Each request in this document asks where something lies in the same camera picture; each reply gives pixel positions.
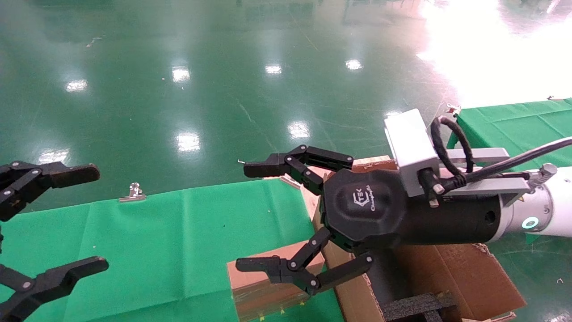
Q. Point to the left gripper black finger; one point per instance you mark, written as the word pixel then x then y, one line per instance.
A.
pixel 53 281
pixel 67 175

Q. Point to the small brown cardboard box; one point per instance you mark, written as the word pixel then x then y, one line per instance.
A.
pixel 254 295

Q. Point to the green table cloth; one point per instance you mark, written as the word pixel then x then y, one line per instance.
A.
pixel 156 246
pixel 514 125

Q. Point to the black foam insert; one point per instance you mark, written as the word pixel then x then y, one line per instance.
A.
pixel 415 308

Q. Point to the silver binder clip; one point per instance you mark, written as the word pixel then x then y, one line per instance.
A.
pixel 290 181
pixel 132 193
pixel 453 109
pixel 554 98

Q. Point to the silver camera mount bracket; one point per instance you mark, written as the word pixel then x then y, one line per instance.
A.
pixel 487 188

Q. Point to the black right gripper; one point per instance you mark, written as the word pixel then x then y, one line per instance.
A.
pixel 366 214

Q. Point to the large open cardboard carton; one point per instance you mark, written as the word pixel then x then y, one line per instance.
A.
pixel 469 277

